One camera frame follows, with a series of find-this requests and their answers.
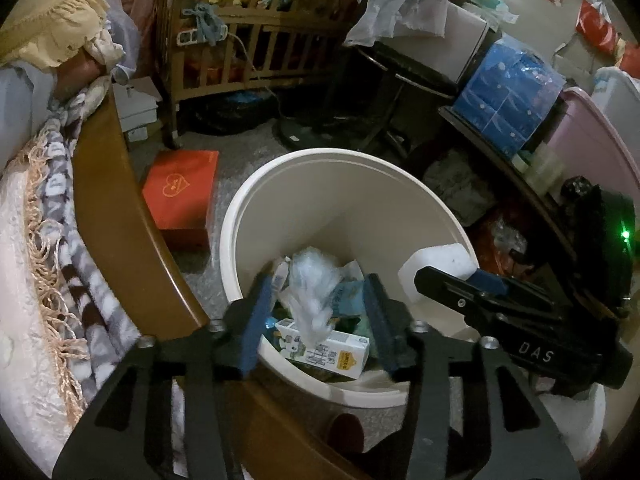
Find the white milk carton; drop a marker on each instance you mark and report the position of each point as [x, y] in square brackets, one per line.
[330, 352]

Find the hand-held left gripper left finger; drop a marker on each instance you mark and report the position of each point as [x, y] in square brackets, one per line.
[255, 330]

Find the grey fleece blanket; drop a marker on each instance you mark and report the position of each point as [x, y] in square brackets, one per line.
[20, 110]

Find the pink plastic tub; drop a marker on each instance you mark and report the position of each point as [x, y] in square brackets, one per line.
[600, 135]

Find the white trash bin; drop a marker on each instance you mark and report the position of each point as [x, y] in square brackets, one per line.
[325, 210]

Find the white plastic bag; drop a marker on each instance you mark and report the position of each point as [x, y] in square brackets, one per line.
[395, 0]

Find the blue snack wrapper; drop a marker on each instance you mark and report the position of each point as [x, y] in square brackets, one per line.
[350, 297]

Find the wooden bed frame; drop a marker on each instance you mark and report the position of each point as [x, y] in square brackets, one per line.
[125, 220]

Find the clear plastic wrapper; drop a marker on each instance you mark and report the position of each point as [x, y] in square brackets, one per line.
[310, 280]

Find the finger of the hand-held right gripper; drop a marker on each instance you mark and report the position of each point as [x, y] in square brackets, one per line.
[490, 280]
[460, 295]

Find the red gift box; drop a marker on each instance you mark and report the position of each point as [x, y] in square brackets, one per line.
[180, 185]

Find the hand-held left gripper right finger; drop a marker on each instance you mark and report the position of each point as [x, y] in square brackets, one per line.
[380, 325]

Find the white storage box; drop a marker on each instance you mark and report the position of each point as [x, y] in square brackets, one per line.
[465, 35]

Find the yellow quilt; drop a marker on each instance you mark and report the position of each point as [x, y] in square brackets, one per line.
[50, 10]

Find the white foam block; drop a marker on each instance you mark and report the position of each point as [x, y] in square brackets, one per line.
[440, 257]

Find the pink embroidered bedspread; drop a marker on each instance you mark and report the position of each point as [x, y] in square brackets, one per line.
[20, 285]

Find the white cardboard box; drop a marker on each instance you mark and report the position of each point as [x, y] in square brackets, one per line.
[135, 110]

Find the wooden crib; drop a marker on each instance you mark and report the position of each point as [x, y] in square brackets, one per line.
[250, 20]

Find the red bag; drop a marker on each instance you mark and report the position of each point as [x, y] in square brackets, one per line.
[597, 25]

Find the black plastic bag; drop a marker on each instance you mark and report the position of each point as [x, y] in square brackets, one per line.
[230, 115]

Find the teal cloth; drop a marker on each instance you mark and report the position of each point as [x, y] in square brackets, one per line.
[202, 22]

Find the grey cloth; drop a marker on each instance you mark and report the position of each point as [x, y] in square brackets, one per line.
[460, 185]

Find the grey brown plush blanket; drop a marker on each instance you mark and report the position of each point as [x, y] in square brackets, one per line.
[95, 285]

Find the blue tissue pack bundle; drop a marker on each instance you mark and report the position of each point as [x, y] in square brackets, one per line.
[505, 95]

